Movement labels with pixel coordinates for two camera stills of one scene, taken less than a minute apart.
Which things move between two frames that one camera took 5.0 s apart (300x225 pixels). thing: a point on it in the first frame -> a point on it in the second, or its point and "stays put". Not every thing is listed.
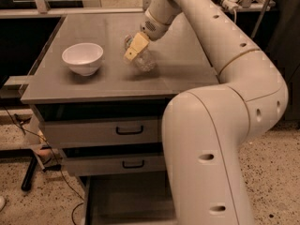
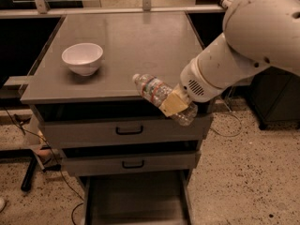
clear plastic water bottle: x=145 y=60 -> x=156 y=91
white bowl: x=83 y=58 stays put
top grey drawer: x=103 y=131 stays put
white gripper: x=151 y=28 -> x=197 y=85
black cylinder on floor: x=26 y=183 stays put
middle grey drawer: x=117 y=163 stays put
